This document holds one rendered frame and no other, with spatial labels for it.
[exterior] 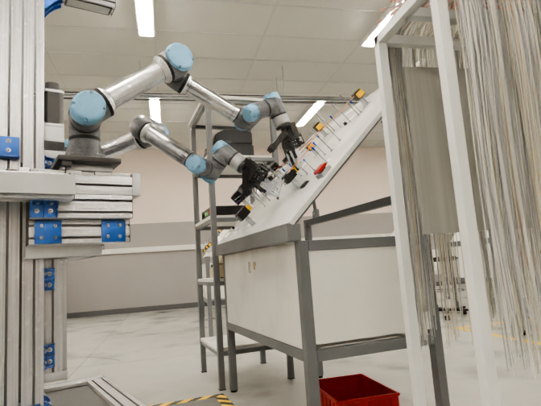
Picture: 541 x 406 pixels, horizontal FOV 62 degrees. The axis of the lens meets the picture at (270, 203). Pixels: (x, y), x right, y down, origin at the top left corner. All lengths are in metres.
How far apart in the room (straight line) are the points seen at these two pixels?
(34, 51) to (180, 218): 7.57
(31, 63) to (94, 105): 0.46
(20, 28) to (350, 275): 1.65
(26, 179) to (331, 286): 1.12
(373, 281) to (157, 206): 7.98
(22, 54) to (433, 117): 1.62
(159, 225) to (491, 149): 8.57
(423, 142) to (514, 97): 0.35
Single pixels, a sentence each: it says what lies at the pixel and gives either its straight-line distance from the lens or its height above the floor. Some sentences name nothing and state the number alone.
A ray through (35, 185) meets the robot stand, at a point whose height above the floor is 1.03.
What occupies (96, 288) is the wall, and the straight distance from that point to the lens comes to 9.52.
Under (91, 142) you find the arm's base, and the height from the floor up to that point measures 1.23.
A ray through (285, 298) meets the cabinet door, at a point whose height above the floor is 0.58.
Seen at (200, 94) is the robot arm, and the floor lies 1.48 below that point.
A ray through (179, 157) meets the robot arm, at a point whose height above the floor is 1.20.
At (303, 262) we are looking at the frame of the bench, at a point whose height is 0.72.
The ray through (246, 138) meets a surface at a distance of 3.11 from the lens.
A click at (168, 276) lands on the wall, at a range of 9.42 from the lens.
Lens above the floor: 0.71
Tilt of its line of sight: 8 degrees up
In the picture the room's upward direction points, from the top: 4 degrees counter-clockwise
